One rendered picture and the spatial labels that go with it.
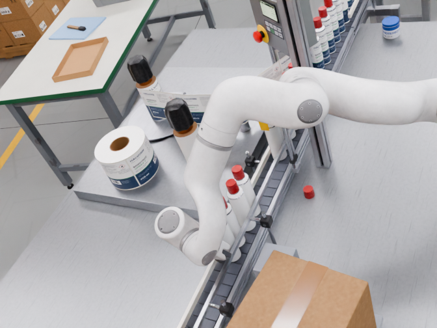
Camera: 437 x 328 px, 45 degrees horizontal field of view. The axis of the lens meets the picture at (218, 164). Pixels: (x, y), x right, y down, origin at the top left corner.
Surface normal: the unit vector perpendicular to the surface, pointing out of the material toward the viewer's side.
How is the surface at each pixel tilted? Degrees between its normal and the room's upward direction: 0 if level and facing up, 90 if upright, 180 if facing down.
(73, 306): 0
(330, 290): 0
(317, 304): 0
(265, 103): 58
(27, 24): 90
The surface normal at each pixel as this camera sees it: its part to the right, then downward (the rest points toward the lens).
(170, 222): -0.41, -0.41
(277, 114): -0.65, 0.39
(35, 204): -0.29, -0.70
